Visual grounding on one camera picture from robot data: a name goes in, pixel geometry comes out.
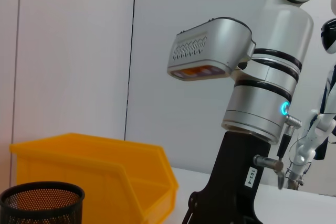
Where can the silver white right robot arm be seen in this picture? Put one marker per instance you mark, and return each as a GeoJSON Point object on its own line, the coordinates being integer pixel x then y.
{"type": "Point", "coordinates": [275, 51]}

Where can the yellow plastic bin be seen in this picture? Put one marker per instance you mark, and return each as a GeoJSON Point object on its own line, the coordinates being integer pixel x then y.
{"type": "Point", "coordinates": [92, 161]}

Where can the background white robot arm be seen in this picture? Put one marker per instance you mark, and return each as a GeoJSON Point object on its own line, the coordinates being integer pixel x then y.
{"type": "Point", "coordinates": [307, 145]}

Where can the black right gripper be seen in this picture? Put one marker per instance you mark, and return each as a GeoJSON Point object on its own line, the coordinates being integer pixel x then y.
{"type": "Point", "coordinates": [231, 171]}

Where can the background black white robot torso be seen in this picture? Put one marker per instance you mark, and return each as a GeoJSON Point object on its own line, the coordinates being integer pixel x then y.
{"type": "Point", "coordinates": [329, 90]}

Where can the right wrist camera housing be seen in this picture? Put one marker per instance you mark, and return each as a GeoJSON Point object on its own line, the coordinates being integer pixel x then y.
{"type": "Point", "coordinates": [210, 48]}

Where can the black mesh pen holder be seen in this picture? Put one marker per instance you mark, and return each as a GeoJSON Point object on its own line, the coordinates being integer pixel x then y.
{"type": "Point", "coordinates": [39, 208]}

